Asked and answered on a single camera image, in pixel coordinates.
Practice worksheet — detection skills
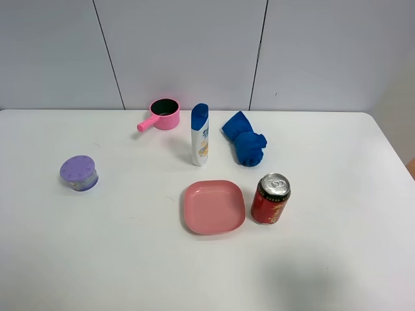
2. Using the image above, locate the red drink can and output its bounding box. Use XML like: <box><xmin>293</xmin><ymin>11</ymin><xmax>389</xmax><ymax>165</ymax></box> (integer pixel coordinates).
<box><xmin>251</xmin><ymin>173</ymin><xmax>291</xmax><ymax>225</ymax></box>

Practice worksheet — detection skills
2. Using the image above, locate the purple lidded round container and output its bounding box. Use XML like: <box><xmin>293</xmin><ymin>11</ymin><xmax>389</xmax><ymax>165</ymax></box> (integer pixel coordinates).
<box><xmin>60</xmin><ymin>155</ymin><xmax>99</xmax><ymax>192</ymax></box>

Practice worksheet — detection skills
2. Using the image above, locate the white blue shampoo bottle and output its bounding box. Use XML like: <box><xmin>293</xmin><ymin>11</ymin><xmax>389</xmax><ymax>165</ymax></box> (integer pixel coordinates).
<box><xmin>191</xmin><ymin>103</ymin><xmax>209</xmax><ymax>167</ymax></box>

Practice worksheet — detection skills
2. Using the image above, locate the blue cloth towel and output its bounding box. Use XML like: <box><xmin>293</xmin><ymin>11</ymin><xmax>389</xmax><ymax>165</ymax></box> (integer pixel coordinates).
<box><xmin>222</xmin><ymin>111</ymin><xmax>267</xmax><ymax>167</ymax></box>

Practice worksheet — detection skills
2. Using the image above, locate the pink toy saucepan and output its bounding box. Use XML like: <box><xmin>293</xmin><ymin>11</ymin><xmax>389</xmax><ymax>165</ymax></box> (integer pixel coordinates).
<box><xmin>137</xmin><ymin>98</ymin><xmax>180</xmax><ymax>132</ymax></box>

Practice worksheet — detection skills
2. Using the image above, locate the pink square plate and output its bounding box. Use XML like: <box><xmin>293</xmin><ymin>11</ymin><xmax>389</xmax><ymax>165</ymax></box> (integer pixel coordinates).
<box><xmin>183</xmin><ymin>180</ymin><xmax>246</xmax><ymax>235</ymax></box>

